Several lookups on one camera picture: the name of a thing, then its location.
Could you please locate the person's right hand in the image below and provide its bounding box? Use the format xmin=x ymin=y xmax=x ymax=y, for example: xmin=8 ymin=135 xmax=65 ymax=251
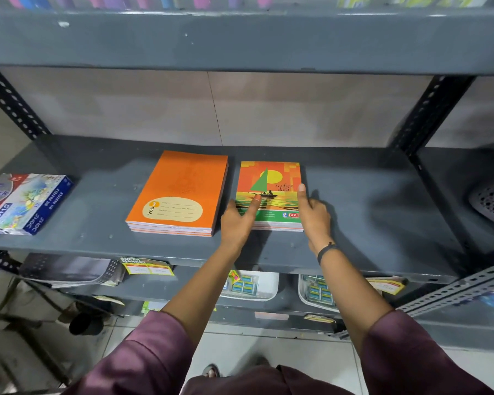
xmin=297 ymin=184 xmax=335 ymax=254

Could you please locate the maroon garment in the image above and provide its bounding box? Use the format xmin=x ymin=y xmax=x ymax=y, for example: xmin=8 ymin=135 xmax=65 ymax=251
xmin=64 ymin=309 xmax=494 ymax=395

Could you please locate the black wristband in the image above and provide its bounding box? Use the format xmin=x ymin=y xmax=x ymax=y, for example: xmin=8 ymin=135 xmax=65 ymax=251
xmin=316 ymin=242 xmax=341 ymax=266

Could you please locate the blue oil pastels box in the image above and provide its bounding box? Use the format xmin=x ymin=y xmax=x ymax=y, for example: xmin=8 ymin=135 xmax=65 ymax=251
xmin=0 ymin=173 xmax=74 ymax=236

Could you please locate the person's right forearm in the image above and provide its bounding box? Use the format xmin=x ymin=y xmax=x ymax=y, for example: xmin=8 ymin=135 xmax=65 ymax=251
xmin=309 ymin=242 xmax=396 ymax=355

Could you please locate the row of yellow green books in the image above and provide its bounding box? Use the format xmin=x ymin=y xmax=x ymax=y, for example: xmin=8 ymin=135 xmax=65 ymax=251
xmin=337 ymin=0 xmax=492 ymax=9

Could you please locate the stack of black notebooks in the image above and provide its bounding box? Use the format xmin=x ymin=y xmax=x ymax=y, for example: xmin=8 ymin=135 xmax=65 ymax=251
xmin=18 ymin=253 xmax=127 ymax=289

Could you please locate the black pipe piece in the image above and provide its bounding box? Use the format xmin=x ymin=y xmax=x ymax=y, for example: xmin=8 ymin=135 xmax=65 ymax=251
xmin=69 ymin=312 xmax=104 ymax=336

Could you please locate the person's left hand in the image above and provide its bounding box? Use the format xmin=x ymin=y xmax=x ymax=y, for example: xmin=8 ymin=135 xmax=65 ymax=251
xmin=220 ymin=194 xmax=262 ymax=253

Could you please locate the white tray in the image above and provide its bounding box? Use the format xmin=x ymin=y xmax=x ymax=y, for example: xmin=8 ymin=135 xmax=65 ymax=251
xmin=219 ymin=270 xmax=280 ymax=302
xmin=298 ymin=274 xmax=341 ymax=313

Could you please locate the stack of sailboat cover notebooks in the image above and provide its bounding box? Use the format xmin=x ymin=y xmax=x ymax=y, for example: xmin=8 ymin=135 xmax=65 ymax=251
xmin=235 ymin=161 xmax=305 ymax=233

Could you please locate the stack of orange notebooks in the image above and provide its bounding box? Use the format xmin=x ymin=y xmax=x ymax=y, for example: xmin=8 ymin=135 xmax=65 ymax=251
xmin=125 ymin=150 xmax=229 ymax=238

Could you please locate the pile of blue green packets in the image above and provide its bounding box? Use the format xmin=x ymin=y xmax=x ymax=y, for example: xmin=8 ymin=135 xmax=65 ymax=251
xmin=304 ymin=275 xmax=336 ymax=307
xmin=223 ymin=270 xmax=259 ymax=295

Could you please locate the light grey perforated rack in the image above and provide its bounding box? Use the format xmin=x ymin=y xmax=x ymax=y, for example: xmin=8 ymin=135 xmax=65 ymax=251
xmin=397 ymin=259 xmax=494 ymax=318

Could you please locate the grey metal shelf rack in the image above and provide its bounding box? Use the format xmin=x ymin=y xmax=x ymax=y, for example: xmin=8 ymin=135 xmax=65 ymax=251
xmin=0 ymin=4 xmax=494 ymax=338

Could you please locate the red white stationery pack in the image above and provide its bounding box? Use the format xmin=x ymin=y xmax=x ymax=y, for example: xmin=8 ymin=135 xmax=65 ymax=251
xmin=0 ymin=173 xmax=25 ymax=222

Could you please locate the person's left forearm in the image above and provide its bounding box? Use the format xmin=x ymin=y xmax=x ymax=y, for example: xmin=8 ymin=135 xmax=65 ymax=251
xmin=162 ymin=239 xmax=248 ymax=350

